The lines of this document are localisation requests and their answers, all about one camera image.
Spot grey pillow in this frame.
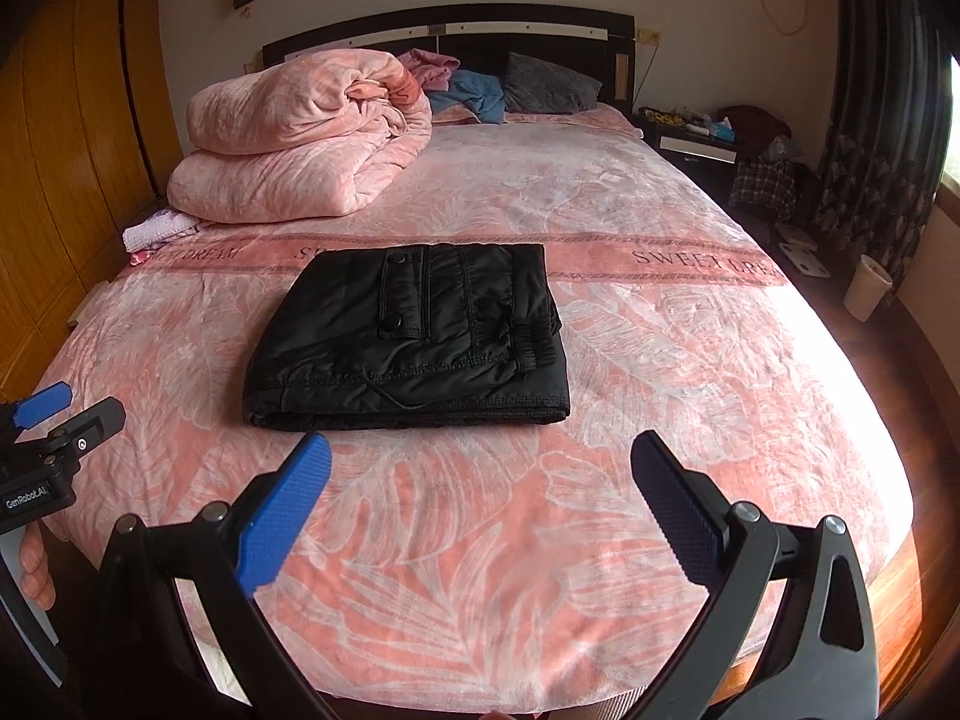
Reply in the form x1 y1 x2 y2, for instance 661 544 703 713
503 52 602 114

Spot white pink folded towel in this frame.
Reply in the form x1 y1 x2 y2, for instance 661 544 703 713
122 208 200 266

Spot white floor scale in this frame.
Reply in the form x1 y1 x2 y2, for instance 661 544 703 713
778 242 830 280

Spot folded pink quilt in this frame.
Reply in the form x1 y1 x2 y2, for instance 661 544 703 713
166 49 433 224

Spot person's left hand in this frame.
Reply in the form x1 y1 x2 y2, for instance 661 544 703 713
18 522 55 611

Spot plaid cloth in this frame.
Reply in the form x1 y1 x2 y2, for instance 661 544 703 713
729 160 797 221

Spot dark bedside table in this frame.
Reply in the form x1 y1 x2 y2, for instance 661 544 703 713
633 109 739 195

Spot black padded pants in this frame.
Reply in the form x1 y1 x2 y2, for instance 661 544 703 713
241 244 571 433

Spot dark wooden headboard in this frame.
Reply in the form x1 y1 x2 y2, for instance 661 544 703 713
262 4 636 114

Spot blue garment on bed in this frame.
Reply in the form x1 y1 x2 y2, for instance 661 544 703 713
427 68 506 124

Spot white trash bin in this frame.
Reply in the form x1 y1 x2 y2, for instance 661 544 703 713
843 255 893 322

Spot dark patterned curtain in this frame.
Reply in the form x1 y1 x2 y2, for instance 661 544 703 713
814 0 952 284

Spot pink leaf-print bed blanket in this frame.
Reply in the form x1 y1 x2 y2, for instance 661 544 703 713
47 117 913 712

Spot dark red garment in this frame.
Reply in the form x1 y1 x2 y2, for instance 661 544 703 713
718 104 793 145

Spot orange wooden wardrobe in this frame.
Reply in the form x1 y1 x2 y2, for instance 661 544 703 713
2 0 182 400

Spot pink garment near headboard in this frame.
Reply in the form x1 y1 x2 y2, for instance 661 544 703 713
398 49 460 93

